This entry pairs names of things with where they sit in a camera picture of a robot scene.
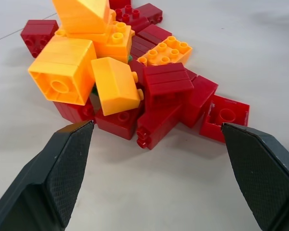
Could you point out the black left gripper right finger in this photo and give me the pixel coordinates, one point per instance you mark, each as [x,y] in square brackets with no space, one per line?
[260,173]

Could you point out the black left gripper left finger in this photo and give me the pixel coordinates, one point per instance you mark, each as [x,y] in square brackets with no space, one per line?
[62,173]

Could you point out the red ribbed block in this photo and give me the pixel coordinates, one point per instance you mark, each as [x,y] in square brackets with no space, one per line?
[140,47]
[72,111]
[155,33]

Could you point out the red hollow underside block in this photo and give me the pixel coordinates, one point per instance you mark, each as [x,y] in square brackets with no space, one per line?
[225,113]

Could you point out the red square block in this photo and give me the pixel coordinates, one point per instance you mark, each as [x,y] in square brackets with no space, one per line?
[150,12]
[119,3]
[201,101]
[118,122]
[37,32]

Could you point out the green block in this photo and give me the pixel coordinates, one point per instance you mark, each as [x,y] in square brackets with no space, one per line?
[95,91]
[130,59]

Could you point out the yellow sloped roof block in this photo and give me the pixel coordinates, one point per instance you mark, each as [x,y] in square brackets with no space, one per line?
[115,86]

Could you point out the long red block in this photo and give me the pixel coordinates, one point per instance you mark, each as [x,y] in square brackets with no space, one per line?
[157,125]

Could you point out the large yellow cube block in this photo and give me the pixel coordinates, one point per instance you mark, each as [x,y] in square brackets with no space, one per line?
[62,65]

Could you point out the red sloped roof block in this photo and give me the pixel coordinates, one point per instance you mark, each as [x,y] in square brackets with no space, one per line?
[167,80]

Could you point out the yellow square studded block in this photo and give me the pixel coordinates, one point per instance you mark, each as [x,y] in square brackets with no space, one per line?
[115,45]

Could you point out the long yellow studded block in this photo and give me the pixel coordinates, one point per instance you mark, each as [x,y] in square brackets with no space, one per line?
[168,51]

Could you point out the tall yellow sloped block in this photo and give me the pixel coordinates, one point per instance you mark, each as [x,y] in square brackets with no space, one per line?
[79,16]

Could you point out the red plastic building brick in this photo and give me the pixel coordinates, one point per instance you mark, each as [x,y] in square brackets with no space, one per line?
[130,15]

